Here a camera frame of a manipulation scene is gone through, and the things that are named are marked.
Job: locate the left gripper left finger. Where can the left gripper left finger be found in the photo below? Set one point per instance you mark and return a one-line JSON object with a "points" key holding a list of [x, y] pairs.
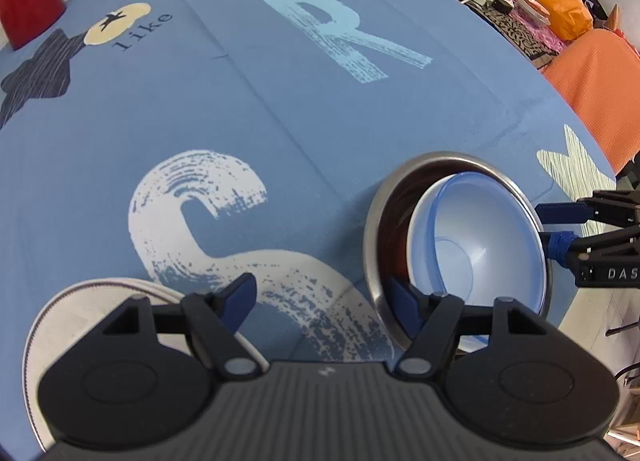
{"points": [[212, 320]]}

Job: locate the orange cloth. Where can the orange cloth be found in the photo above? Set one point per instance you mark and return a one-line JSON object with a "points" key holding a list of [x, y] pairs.
{"points": [[598, 76]]}

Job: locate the black patterned cloth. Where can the black patterned cloth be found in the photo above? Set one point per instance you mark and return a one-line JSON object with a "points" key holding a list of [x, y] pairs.
{"points": [[516, 34]]}

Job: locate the stainless steel bowl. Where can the stainless steel bowl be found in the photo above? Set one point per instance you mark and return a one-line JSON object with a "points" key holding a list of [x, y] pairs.
{"points": [[385, 232]]}

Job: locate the blue plastic bowl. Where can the blue plastic bowl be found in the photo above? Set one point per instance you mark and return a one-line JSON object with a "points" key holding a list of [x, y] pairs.
{"points": [[470, 237]]}

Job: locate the white rimmed deep plate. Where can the white rimmed deep plate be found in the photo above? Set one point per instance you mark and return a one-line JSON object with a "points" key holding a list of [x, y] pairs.
{"points": [[67, 317]]}

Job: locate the blue printed tablecloth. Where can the blue printed tablecloth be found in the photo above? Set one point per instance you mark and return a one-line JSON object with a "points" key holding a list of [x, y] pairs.
{"points": [[198, 139]]}

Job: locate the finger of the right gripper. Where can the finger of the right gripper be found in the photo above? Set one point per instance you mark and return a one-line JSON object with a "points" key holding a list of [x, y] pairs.
{"points": [[615, 208], [606, 259]]}

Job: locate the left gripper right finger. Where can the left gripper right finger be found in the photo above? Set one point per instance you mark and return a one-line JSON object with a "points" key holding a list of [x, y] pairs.
{"points": [[430, 322]]}

